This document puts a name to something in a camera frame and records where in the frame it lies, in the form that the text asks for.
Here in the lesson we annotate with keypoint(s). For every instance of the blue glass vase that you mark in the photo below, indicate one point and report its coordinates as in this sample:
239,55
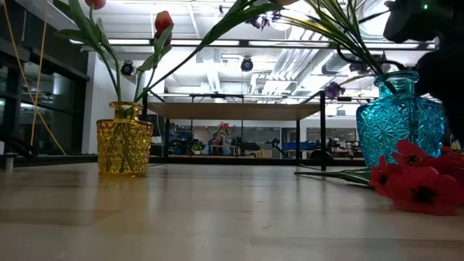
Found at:
398,123

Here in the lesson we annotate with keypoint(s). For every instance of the red artificial flower bunch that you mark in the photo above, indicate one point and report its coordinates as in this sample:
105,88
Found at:
417,181

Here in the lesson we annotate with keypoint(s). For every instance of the purple artificial flower bunch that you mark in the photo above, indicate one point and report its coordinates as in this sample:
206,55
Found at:
344,32

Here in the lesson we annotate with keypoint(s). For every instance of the yellow artificial tulip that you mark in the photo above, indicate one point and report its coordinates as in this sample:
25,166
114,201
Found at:
232,18

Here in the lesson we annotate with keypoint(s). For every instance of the orange artificial tulip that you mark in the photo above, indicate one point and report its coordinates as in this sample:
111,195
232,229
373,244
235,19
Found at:
164,21

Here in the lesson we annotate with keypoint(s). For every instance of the yellow glass vase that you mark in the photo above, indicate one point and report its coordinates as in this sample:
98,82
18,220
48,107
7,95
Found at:
125,145

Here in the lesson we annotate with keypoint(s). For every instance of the pink artificial tulip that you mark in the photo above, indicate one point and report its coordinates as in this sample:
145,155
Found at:
95,3

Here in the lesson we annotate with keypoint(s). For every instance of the wooden shelf black legs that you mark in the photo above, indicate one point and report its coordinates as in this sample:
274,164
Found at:
235,111

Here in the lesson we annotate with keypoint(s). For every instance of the black ceiling spotlight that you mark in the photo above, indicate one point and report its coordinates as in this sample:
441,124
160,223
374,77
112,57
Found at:
127,69
247,64

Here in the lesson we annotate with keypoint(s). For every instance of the small red flower plant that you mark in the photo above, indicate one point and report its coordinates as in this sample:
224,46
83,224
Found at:
223,127

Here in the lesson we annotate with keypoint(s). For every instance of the black ceiling rail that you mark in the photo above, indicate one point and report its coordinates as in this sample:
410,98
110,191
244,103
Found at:
253,43

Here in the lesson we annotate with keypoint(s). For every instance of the small grey post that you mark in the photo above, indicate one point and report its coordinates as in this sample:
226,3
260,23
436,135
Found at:
9,161

